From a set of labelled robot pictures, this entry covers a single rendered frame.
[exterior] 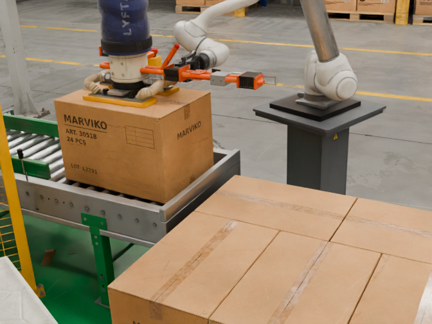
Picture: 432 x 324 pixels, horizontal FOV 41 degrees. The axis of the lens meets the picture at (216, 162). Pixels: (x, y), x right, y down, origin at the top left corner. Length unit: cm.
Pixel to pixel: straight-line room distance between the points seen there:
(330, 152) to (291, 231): 85
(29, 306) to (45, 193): 160
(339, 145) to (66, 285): 158
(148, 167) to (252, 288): 79
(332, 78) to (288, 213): 70
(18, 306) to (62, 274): 196
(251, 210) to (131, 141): 59
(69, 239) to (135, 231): 102
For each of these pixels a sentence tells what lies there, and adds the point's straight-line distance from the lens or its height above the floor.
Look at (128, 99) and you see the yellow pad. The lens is 258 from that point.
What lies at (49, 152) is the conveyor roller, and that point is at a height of 53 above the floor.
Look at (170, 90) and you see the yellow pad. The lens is 268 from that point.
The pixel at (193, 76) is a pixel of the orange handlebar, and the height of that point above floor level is 108.
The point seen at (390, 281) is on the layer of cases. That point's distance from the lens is 209.
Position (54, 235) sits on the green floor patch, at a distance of 357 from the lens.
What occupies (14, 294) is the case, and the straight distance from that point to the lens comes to 128.
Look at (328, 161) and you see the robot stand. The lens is 309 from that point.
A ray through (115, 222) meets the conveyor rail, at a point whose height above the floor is 49.
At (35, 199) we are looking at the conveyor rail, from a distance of 287.
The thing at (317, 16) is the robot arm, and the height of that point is 126.
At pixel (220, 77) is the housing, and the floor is 109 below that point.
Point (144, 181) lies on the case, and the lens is 257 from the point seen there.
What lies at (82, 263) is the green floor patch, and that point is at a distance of 325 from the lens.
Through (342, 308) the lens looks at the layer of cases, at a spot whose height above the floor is 54.
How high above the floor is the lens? 173
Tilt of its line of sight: 24 degrees down
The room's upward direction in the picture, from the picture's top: 2 degrees counter-clockwise
